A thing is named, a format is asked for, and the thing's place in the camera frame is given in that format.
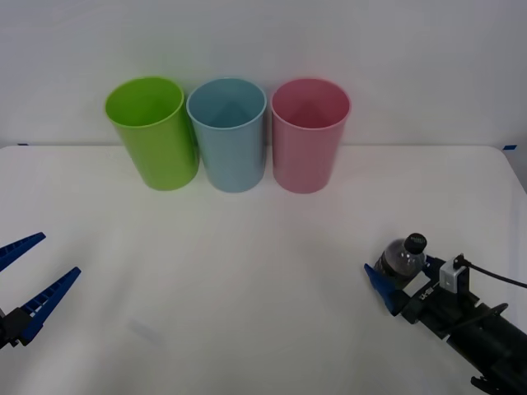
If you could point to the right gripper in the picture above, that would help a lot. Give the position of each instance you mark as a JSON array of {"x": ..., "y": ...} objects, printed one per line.
[{"x": 440, "y": 312}]

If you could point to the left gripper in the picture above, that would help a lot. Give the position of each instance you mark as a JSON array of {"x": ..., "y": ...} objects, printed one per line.
[{"x": 3, "y": 333}]

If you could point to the dark bottle with black cap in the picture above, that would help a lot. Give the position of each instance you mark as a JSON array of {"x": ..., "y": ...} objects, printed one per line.
[{"x": 397, "y": 263}]

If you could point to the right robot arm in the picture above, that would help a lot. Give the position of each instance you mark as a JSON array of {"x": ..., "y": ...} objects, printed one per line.
[{"x": 498, "y": 349}]

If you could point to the pink plastic bin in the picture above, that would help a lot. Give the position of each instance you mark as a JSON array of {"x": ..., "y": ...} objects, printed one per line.
[{"x": 304, "y": 160}]

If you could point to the green plastic bin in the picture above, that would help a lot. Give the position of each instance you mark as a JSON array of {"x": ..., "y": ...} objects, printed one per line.
[{"x": 164, "y": 156}]

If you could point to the pale blue plastic bin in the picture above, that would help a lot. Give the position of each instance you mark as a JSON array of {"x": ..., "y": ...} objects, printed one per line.
[{"x": 232, "y": 160}]

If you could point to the pale grey right wrist camera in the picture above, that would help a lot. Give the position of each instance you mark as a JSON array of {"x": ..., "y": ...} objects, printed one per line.
[{"x": 450, "y": 276}]

